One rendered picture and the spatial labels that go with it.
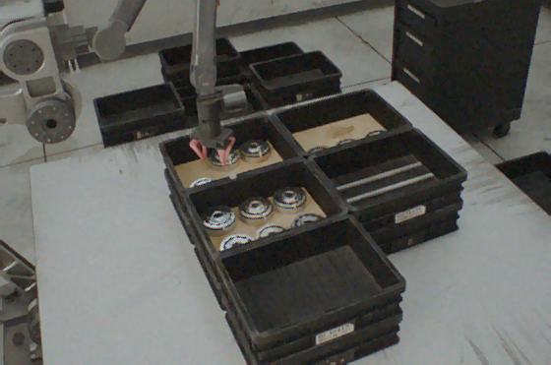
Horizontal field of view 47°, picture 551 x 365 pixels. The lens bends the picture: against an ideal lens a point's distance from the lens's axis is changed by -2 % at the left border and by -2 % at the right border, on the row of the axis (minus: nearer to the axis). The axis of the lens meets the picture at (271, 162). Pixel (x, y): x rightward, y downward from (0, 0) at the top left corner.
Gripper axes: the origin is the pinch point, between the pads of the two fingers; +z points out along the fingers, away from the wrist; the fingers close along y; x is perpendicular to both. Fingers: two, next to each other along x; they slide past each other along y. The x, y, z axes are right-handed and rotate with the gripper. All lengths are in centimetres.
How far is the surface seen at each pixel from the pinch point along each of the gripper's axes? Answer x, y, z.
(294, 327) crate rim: 36, -38, 13
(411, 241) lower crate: -22, -53, 33
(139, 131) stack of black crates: -76, 85, 54
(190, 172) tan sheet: -19.9, 22.0, 23.4
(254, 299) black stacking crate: 23.9, -21.4, 23.3
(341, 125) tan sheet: -63, -16, 23
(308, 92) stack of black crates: -134, 23, 54
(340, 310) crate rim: 28, -46, 13
